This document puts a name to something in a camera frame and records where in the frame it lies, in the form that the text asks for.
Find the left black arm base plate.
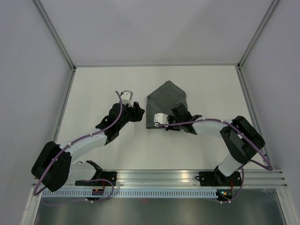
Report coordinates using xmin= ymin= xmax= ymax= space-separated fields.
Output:
xmin=75 ymin=171 xmax=118 ymax=187

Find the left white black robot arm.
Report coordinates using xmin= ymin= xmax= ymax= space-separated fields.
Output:
xmin=31 ymin=102 xmax=145 ymax=195

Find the grey cloth napkin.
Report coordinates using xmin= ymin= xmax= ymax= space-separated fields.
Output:
xmin=146 ymin=81 xmax=188 ymax=129

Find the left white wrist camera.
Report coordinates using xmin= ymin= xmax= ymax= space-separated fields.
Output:
xmin=120 ymin=90 xmax=134 ymax=106

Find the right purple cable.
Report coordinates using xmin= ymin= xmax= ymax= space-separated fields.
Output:
xmin=158 ymin=119 xmax=274 ymax=204

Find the right aluminium frame post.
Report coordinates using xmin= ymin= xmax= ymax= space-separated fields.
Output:
xmin=236 ymin=0 xmax=281 ymax=70

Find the purple cable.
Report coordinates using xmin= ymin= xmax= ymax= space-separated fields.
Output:
xmin=33 ymin=90 xmax=125 ymax=207
xmin=158 ymin=119 xmax=274 ymax=204

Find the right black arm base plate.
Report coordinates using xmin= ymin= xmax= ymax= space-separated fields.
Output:
xmin=195 ymin=171 xmax=242 ymax=187

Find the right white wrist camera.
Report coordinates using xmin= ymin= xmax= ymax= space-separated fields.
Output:
xmin=154 ymin=113 xmax=169 ymax=127

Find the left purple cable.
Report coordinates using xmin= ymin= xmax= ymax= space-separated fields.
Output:
xmin=33 ymin=90 xmax=125 ymax=207

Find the white slotted cable duct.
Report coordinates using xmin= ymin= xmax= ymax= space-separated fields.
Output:
xmin=42 ymin=188 xmax=217 ymax=198

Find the left aluminium frame post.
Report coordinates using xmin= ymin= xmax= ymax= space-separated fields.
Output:
xmin=31 ymin=0 xmax=76 ymax=72

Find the aluminium frame post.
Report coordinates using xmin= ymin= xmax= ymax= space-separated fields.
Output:
xmin=31 ymin=0 xmax=76 ymax=72
xmin=236 ymin=0 xmax=281 ymax=70

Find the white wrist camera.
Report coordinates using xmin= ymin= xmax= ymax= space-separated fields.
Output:
xmin=120 ymin=90 xmax=134 ymax=106
xmin=154 ymin=113 xmax=169 ymax=127

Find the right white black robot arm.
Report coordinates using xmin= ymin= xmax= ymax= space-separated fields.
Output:
xmin=154 ymin=103 xmax=265 ymax=186

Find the aluminium front rail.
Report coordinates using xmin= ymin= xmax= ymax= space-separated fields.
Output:
xmin=32 ymin=169 xmax=288 ymax=188

